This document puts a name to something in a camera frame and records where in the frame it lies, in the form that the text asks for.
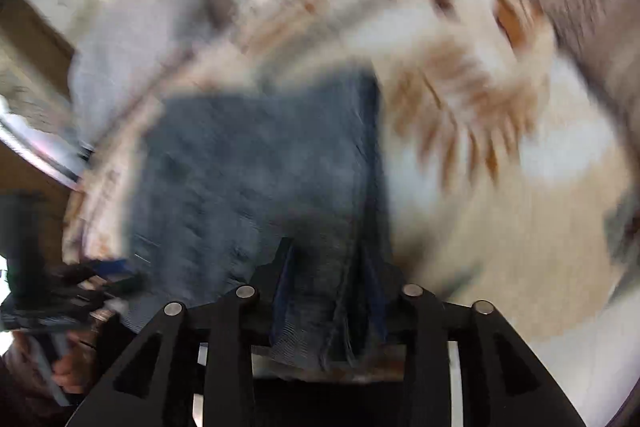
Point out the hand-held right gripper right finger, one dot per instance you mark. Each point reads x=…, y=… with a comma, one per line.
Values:
x=375, y=277

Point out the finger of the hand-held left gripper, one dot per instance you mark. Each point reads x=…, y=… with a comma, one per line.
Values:
x=112, y=277

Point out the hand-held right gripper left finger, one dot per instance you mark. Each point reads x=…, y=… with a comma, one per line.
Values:
x=282, y=267

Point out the blue denim pants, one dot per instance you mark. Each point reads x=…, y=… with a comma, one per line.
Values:
x=250, y=167

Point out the person's left forearm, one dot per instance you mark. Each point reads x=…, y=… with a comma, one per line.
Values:
x=25, y=382

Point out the person's left hand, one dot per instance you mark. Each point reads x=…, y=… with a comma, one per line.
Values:
x=80, y=362

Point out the brown wooden furniture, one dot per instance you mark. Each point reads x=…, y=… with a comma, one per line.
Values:
x=25, y=177

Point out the printed blanket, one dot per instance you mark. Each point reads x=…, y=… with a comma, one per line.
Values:
x=475, y=117

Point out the grey blue pillow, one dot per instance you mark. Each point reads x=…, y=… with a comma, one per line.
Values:
x=125, y=57

